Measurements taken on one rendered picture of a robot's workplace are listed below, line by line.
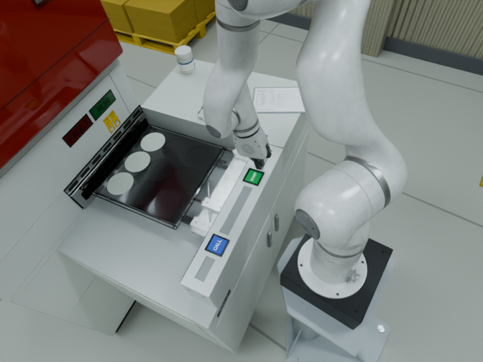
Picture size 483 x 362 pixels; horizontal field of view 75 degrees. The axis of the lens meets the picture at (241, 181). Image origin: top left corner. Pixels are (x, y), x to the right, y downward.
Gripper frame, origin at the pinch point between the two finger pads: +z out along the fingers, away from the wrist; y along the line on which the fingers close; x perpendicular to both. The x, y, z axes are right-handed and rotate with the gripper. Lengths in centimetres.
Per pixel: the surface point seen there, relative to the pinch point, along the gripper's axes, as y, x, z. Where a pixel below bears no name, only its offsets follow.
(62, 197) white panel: -57, -36, -9
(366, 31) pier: -14, 216, 77
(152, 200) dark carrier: -32.6, -22.8, 2.3
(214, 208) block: -10.6, -17.6, 6.1
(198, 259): -4.0, -36.4, 2.2
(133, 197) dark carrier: -39.9, -24.4, 0.8
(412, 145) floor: 39, 121, 110
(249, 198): 1.2, -12.3, 3.3
